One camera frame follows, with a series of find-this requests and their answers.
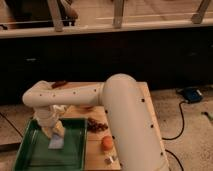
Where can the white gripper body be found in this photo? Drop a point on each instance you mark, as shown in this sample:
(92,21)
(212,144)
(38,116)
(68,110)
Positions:
(47,118)

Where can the silver metal fork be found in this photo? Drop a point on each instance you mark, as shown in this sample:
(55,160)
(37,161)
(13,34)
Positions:
(110,159)

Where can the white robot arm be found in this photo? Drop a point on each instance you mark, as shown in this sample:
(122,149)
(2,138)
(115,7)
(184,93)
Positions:
(137,137)

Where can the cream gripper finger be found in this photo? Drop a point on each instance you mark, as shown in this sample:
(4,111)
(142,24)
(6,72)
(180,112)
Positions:
(59,130)

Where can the orange round fruit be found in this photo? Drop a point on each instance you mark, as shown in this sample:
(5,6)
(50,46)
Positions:
(107,143)

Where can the dark red sausage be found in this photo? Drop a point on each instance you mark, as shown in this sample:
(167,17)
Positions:
(58,84)

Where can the bunch of dark grapes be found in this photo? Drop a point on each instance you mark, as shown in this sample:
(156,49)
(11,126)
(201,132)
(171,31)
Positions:
(95,127)

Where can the blue power box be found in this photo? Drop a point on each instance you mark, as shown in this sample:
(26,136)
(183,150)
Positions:
(192,95)

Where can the green plastic tray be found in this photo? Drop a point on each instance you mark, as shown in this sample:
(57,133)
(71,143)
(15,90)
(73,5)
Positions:
(34,153)

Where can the dark cabinet with counter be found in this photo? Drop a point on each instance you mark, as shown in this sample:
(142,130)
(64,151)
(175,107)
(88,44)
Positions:
(164,58)

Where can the light blue sponge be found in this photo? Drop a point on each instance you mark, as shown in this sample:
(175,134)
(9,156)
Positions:
(56,143)

